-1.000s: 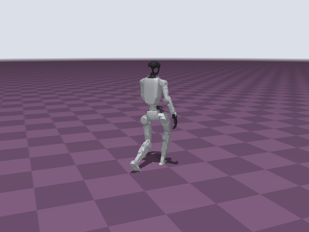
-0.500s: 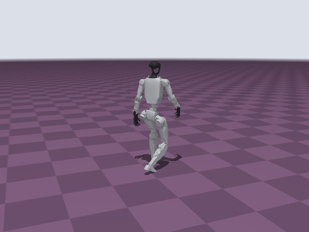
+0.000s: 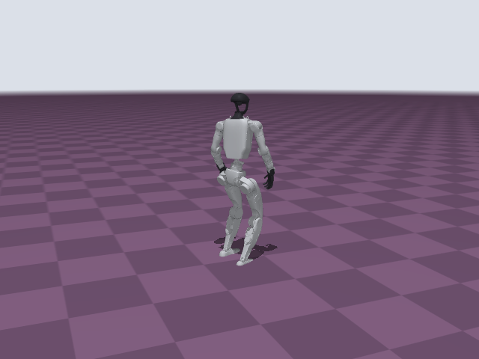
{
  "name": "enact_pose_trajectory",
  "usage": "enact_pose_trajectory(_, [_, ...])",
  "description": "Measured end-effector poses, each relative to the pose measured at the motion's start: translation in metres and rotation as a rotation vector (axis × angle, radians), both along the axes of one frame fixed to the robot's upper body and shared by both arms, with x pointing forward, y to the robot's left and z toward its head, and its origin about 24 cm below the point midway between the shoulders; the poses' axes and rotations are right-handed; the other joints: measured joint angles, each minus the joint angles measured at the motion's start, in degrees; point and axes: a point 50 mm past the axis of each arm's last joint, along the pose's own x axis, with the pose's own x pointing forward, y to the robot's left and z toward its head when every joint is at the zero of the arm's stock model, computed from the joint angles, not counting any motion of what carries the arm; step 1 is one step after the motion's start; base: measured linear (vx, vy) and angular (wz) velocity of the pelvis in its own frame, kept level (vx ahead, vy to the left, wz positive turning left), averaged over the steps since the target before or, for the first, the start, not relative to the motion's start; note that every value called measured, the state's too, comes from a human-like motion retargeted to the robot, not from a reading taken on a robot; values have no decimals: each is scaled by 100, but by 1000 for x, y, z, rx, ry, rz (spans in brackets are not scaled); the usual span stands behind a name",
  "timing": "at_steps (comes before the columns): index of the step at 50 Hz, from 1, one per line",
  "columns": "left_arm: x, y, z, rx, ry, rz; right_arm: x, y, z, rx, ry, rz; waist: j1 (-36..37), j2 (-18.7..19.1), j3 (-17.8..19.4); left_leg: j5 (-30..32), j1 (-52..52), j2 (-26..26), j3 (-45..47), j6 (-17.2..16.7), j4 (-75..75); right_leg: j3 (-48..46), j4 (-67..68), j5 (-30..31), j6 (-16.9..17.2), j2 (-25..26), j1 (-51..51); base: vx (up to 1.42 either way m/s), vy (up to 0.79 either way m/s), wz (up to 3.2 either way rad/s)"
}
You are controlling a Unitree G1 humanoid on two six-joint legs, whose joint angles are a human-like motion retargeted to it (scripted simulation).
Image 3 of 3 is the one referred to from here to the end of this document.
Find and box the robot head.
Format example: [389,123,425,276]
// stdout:
[230,93,249,119]

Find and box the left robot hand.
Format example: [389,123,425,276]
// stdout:
[216,162,227,173]

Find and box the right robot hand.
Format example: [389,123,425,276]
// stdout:
[264,169,275,189]

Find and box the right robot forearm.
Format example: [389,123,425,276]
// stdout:
[262,146,275,173]

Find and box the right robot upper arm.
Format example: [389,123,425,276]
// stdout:
[248,120,268,156]

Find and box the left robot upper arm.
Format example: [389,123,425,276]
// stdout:
[210,120,224,154]

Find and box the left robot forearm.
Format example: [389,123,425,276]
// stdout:
[211,151,224,169]

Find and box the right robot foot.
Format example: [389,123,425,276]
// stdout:
[237,258,253,266]

